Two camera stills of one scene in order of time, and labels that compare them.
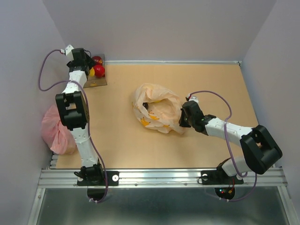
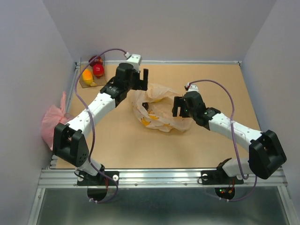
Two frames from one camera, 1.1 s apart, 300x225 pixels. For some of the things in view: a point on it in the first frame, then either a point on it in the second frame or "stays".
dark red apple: x=97 y=60 stays
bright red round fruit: x=99 y=71 stays
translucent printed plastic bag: x=158 y=108 stays
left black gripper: x=89 y=61 → x=139 y=84
